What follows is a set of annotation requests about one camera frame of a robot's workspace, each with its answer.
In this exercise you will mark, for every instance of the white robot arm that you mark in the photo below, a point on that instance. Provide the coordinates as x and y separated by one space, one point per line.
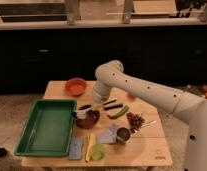
185 106

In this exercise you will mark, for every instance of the orange bowl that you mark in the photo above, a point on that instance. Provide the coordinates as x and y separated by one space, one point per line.
75 86

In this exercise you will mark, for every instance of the purple bowl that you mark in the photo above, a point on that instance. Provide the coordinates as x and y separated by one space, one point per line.
89 122

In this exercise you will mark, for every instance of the brown and black block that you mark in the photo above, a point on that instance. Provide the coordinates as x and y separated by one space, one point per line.
111 104

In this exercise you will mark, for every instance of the brown grape cluster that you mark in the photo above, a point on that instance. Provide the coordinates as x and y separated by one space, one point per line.
135 121

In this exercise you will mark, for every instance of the wooden table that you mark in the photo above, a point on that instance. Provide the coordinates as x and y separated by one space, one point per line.
148 147

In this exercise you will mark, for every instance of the grey cloth piece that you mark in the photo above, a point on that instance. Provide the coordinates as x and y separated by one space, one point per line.
108 136

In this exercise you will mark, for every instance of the metal measuring cup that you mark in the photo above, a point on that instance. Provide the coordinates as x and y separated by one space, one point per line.
122 135

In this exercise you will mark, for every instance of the yellow banana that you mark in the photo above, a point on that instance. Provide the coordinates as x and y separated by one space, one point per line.
91 142

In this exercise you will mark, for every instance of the blue sponge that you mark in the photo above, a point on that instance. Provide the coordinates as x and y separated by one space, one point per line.
75 151

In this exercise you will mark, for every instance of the light green cup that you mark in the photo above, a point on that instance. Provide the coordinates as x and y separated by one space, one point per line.
97 152

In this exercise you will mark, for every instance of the green plastic tray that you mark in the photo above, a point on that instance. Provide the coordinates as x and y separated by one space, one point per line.
48 129

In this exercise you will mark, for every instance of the black cabinet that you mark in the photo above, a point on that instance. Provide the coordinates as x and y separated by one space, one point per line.
170 55

